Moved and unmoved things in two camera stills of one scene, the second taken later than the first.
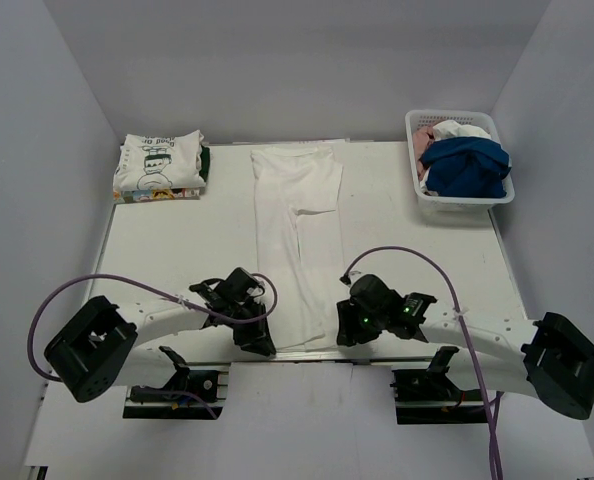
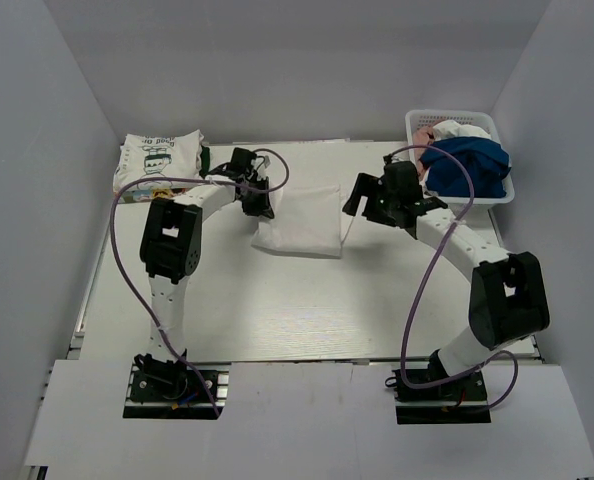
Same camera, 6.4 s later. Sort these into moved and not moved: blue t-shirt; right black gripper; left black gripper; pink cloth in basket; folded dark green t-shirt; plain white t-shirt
Moved: right black gripper; left black gripper
Not moved: plain white t-shirt; pink cloth in basket; folded dark green t-shirt; blue t-shirt
